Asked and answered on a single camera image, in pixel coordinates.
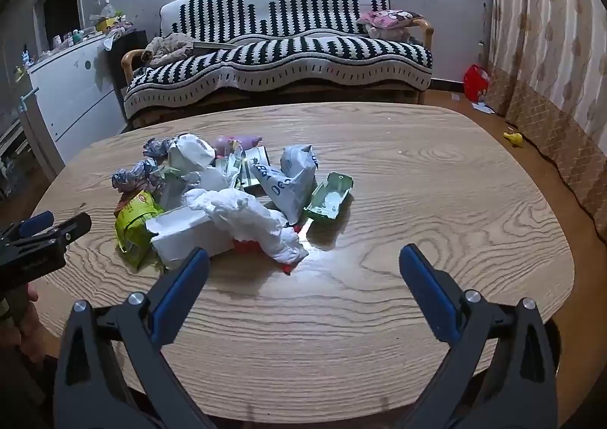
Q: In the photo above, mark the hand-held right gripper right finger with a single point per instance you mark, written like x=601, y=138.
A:
x=427, y=289

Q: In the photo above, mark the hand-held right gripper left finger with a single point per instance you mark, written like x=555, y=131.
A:
x=182, y=289

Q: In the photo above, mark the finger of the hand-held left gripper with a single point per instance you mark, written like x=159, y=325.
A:
x=40, y=219
x=71, y=226

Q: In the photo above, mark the white cardboard box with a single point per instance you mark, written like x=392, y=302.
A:
x=185, y=232

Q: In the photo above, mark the green snack packet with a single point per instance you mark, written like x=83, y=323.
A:
x=135, y=220

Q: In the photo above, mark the foil wrapper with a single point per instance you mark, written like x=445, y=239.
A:
x=135, y=174
x=156, y=148

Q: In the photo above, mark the pile of trash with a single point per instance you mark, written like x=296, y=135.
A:
x=246, y=215

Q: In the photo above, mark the green plastic tray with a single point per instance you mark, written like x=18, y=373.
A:
x=327, y=199

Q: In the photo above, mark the white paper bag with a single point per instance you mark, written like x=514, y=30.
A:
x=192, y=151

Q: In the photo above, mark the green white packet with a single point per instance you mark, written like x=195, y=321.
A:
x=249, y=168

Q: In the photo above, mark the grey printed plastic bag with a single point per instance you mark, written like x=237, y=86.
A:
x=289, y=182

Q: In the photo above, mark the pink wrapper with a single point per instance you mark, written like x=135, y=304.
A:
x=234, y=143

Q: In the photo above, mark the person's left hand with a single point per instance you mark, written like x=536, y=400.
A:
x=31, y=329

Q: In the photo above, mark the white drawer cabinet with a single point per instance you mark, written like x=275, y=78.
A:
x=76, y=92

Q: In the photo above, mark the yellow toy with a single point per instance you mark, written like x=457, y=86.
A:
x=513, y=137

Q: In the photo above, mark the black side cabinet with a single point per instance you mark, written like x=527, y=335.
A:
x=125, y=54

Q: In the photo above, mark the white paper scrap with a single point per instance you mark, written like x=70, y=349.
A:
x=482, y=107

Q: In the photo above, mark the brown crumpled cloth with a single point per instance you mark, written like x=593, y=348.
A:
x=166, y=49

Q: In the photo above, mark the red plastic bag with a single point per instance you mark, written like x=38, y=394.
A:
x=475, y=83

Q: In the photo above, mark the clear plastic bag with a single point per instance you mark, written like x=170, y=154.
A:
x=105, y=14

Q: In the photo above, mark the light pink cushion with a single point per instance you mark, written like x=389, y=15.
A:
x=389, y=34

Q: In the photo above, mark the black white striped sofa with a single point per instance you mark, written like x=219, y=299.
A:
x=294, y=54

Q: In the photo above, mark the beige patterned curtain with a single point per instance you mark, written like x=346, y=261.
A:
x=555, y=54

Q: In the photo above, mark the pink printed pillow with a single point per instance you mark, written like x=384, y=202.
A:
x=391, y=17

